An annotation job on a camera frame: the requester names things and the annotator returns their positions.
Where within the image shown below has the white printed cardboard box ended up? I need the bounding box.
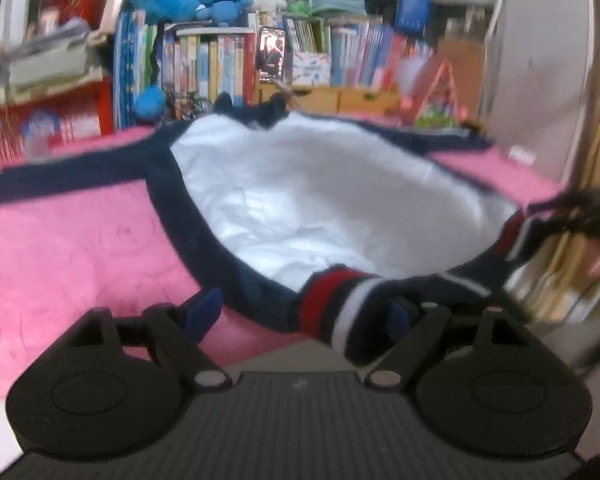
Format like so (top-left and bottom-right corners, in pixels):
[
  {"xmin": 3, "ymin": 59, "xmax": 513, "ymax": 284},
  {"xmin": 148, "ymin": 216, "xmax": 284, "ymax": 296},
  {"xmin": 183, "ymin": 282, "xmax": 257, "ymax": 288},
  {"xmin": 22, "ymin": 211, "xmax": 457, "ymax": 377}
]
[{"xmin": 292, "ymin": 51, "xmax": 332, "ymax": 86}]

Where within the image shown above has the beige hardcover book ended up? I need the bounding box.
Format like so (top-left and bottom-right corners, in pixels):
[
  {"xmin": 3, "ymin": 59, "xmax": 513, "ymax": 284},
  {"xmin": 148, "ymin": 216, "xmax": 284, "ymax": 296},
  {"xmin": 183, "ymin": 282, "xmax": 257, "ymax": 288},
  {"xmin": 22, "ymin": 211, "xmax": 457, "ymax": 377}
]
[{"xmin": 97, "ymin": 0, "xmax": 133, "ymax": 36}]

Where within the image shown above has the round blue badge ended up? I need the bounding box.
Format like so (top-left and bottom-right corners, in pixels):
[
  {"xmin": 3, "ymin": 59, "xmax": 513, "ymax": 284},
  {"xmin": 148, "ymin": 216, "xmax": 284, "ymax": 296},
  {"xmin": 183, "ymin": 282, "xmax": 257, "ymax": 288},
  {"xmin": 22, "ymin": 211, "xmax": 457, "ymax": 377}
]
[{"xmin": 20, "ymin": 110, "xmax": 63, "ymax": 143}]

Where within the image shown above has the wooden drawer organizer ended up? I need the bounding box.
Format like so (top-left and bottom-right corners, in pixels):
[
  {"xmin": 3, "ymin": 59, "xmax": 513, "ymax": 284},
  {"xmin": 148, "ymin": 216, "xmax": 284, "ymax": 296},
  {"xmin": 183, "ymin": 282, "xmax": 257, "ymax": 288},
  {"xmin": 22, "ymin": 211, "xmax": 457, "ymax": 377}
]
[{"xmin": 257, "ymin": 15, "xmax": 401, "ymax": 116}]

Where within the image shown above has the grey stone block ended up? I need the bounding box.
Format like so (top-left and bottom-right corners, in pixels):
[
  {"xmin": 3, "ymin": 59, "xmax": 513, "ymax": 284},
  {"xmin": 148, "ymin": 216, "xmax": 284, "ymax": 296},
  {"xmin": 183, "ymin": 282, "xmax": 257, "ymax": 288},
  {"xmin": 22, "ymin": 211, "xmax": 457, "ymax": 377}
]
[{"xmin": 24, "ymin": 135, "xmax": 51, "ymax": 158}]

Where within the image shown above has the pink framed toy house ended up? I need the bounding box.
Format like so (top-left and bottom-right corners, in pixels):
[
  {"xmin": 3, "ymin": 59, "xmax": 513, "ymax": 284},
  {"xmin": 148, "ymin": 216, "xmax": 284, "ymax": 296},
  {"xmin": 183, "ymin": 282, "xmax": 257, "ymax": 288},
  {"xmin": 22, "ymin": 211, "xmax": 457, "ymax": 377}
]
[{"xmin": 400, "ymin": 57, "xmax": 463, "ymax": 130}]

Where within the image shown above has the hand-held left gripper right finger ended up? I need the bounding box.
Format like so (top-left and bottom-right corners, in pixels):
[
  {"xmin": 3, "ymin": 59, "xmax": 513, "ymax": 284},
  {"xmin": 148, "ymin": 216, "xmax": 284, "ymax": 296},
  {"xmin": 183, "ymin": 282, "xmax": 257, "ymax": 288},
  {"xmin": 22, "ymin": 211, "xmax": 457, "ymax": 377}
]
[{"xmin": 364, "ymin": 296, "xmax": 538, "ymax": 391}]

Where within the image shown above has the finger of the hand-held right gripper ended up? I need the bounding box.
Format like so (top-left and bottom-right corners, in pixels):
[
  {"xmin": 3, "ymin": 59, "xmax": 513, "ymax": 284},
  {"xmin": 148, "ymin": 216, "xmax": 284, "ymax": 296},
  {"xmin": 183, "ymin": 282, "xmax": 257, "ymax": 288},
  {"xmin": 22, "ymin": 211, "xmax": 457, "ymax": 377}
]
[{"xmin": 527, "ymin": 187, "xmax": 600, "ymax": 241}]

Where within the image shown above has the red plastic crate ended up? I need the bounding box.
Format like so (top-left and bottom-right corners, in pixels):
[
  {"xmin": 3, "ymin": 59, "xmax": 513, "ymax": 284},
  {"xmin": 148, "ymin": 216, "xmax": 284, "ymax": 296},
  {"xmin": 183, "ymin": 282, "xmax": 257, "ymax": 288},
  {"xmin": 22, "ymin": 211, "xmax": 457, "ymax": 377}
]
[{"xmin": 0, "ymin": 80, "xmax": 116, "ymax": 171}]

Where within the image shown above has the row of colourful children's books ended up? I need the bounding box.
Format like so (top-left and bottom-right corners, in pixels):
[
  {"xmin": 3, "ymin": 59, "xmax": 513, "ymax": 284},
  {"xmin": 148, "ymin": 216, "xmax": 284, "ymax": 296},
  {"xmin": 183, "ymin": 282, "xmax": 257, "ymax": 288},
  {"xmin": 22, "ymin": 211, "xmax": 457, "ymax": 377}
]
[{"xmin": 112, "ymin": 10, "xmax": 258, "ymax": 128}]

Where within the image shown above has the stack of paper booklets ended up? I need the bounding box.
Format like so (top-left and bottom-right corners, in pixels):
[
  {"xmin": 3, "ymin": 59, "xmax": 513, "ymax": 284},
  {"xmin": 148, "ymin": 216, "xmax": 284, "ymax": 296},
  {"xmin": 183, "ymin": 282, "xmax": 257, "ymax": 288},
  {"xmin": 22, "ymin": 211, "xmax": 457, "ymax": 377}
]
[{"xmin": 0, "ymin": 17, "xmax": 106, "ymax": 106}]

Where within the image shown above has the smartphone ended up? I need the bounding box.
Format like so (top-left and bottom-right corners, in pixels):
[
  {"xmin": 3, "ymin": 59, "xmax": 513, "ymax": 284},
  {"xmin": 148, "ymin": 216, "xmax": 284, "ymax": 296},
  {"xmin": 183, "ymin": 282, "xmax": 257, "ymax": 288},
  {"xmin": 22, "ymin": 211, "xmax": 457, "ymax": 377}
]
[{"xmin": 256, "ymin": 26, "xmax": 287, "ymax": 83}]

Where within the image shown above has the row of green spine books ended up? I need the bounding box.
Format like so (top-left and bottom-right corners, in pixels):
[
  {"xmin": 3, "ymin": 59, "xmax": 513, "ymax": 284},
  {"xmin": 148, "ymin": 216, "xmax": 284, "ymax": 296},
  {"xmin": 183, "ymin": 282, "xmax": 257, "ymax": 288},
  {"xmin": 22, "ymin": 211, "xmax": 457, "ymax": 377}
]
[{"xmin": 284, "ymin": 15, "xmax": 331, "ymax": 56}]

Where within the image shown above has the row of pastel books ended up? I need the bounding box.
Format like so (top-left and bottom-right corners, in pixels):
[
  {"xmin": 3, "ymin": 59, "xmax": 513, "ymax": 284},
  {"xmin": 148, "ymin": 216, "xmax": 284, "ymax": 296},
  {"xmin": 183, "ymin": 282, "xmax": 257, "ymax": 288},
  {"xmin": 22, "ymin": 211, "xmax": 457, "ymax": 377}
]
[{"xmin": 330, "ymin": 20, "xmax": 436, "ymax": 88}]

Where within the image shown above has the pink rabbit print blanket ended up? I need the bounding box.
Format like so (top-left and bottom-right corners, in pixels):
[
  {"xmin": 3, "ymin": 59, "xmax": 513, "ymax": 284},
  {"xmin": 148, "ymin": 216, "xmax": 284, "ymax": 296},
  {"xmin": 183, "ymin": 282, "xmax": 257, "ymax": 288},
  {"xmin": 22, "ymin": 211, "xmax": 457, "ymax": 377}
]
[{"xmin": 0, "ymin": 115, "xmax": 576, "ymax": 401}]

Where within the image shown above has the black strap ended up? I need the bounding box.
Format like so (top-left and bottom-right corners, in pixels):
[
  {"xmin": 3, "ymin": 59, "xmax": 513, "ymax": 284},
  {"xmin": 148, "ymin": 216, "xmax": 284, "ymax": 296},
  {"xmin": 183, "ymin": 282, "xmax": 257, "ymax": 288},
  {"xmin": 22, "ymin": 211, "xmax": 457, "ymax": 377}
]
[{"xmin": 149, "ymin": 25, "xmax": 163, "ymax": 88}]

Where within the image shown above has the white navy jacket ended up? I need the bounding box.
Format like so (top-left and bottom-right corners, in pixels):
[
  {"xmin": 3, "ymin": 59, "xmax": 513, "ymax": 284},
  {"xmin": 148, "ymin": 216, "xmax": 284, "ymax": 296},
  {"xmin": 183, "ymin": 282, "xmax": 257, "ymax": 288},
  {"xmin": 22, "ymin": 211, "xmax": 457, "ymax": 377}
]
[{"xmin": 0, "ymin": 94, "xmax": 551, "ymax": 366}]

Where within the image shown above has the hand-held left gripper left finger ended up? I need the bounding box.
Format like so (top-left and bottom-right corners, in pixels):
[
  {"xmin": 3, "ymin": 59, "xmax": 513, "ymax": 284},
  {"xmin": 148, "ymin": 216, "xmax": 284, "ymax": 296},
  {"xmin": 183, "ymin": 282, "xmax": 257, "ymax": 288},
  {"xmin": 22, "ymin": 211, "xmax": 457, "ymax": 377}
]
[{"xmin": 55, "ymin": 287, "xmax": 233, "ymax": 391}]

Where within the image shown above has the brown cardboard box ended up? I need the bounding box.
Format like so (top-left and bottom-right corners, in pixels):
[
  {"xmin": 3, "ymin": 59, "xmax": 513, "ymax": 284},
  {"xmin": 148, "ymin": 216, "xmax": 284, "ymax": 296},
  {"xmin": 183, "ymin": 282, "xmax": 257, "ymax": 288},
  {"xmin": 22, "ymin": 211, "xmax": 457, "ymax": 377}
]
[{"xmin": 432, "ymin": 35, "xmax": 488, "ymax": 121}]

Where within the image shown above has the model bicycle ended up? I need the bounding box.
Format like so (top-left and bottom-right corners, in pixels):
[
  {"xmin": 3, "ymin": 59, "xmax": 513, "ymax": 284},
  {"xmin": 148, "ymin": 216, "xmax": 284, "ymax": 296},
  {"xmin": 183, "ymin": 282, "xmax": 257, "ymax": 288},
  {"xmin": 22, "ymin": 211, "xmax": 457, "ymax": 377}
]
[{"xmin": 162, "ymin": 85, "xmax": 216, "ymax": 123}]

